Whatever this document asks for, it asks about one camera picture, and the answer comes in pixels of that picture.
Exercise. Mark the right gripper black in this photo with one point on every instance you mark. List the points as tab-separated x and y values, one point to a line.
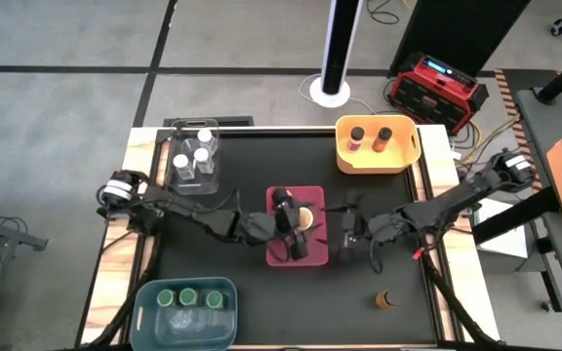
352	226

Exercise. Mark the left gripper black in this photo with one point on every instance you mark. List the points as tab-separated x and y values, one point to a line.
291	224

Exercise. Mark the furikake jar tan lid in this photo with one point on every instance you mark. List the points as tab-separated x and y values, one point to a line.
306	218

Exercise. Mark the oregano jar green lid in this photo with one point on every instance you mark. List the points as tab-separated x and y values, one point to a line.
188	296
165	297
214	299

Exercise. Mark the bagel seasoning jar white lid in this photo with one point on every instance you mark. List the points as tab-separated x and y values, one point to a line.
205	135
201	154
180	161

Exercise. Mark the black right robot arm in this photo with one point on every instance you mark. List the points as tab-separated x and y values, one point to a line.
447	205

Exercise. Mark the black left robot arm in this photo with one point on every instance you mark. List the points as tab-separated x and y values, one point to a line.
203	219

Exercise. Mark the pink plastic bin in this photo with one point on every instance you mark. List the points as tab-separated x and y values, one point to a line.
317	253

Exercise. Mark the red paper tag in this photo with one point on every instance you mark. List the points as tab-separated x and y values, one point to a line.
417	253

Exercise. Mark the yellow plastic bin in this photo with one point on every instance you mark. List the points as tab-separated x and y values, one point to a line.
398	161

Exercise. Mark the clear plastic bin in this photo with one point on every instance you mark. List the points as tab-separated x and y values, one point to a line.
188	185

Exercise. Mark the clear plastic bag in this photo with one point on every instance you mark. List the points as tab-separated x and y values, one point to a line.
183	322

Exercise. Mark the red portable power station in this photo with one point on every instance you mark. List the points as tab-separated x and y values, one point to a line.
432	100

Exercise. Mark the white box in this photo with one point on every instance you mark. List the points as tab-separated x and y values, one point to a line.
505	246

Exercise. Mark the black tower pole white base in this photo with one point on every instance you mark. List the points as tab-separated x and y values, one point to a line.
337	49

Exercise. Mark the blue plastic bin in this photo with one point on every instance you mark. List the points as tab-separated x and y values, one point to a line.
144	331

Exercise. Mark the hazard striped floor strip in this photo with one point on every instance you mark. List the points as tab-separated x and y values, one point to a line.
507	92

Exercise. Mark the grey side table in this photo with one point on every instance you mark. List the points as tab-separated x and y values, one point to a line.
537	131

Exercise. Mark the black room divider panel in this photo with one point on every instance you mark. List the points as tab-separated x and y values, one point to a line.
456	29

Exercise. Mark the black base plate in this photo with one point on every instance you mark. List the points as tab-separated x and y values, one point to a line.
237	120

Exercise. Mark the black frame strut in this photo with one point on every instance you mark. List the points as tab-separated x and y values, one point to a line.
115	319
461	317

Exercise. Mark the black aluminium table frame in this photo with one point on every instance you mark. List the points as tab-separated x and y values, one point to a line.
157	151

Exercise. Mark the grey desk frame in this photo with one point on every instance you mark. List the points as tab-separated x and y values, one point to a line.
17	239

